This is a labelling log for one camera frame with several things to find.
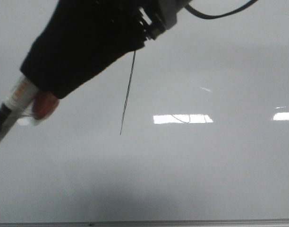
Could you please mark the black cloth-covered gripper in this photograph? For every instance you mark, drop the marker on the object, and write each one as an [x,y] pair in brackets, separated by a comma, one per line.
[84,37]

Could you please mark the white marker with black cap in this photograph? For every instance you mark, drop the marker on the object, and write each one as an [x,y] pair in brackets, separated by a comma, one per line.
[16,102]

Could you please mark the white glossy whiteboard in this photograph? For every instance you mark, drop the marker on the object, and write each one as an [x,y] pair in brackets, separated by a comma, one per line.
[193,126]

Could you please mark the red round tag in plastic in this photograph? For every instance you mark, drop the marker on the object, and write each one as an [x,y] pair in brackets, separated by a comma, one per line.
[41,108]

